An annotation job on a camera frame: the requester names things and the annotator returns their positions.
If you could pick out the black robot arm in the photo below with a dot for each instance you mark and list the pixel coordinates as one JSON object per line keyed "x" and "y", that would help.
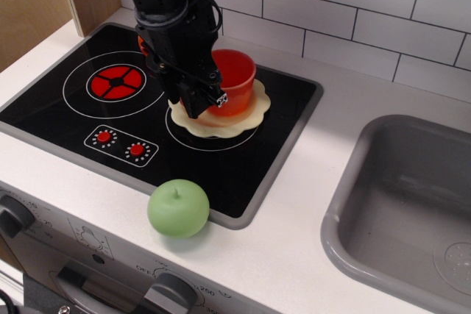
{"x": 171, "y": 7}

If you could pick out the green toy apple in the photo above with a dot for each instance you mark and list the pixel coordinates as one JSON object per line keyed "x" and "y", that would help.
{"x": 178, "y": 208}

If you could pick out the grey oven dial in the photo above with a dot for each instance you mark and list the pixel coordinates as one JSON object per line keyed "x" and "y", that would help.
{"x": 15, "y": 217}
{"x": 170, "y": 294}

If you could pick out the black toy stovetop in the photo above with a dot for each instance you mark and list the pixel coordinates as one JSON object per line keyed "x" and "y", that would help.
{"x": 102, "y": 85}

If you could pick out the red stove knob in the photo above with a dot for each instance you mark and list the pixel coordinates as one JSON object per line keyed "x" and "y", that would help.
{"x": 103, "y": 137}
{"x": 137, "y": 150}

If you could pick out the grey left oven dial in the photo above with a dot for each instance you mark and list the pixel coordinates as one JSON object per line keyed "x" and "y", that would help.
{"x": 15, "y": 217}

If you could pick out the right red stove knob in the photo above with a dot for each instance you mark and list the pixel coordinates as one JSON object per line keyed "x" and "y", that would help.
{"x": 137, "y": 150}

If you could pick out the red plastic cup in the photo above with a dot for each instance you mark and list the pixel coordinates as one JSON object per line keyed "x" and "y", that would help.
{"x": 233, "y": 70}

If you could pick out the salmon sushi toy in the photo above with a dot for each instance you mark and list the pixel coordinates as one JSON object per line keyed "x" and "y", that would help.
{"x": 141, "y": 43}

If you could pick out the cream scalloped plate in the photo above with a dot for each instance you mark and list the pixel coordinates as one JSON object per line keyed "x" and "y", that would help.
{"x": 208, "y": 125}

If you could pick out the left red stove knob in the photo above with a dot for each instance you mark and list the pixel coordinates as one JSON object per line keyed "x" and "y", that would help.
{"x": 103, "y": 137}

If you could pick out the grey toy sink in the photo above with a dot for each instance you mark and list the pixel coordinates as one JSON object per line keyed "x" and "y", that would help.
{"x": 399, "y": 220}

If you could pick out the grey right oven dial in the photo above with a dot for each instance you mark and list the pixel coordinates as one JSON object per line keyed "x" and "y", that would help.
{"x": 170, "y": 294}

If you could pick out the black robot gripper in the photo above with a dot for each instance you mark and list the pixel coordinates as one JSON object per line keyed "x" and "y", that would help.
{"x": 172, "y": 40}

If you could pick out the grey oven door handle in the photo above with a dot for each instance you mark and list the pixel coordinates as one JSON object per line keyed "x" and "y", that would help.
{"x": 98, "y": 294}

